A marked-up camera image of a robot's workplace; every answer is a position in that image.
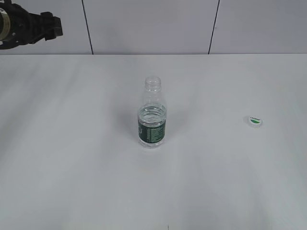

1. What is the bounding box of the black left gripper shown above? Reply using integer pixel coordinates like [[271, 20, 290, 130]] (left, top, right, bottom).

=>
[[0, 0, 63, 50]]

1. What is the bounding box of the clear green-label water bottle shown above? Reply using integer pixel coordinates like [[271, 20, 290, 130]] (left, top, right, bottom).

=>
[[137, 76, 167, 148]]

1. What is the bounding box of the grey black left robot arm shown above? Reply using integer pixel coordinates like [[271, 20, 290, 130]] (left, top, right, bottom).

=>
[[0, 0, 63, 50]]

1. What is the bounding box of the white green bottle cap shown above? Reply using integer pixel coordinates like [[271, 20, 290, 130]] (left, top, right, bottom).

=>
[[245, 116, 263, 128]]

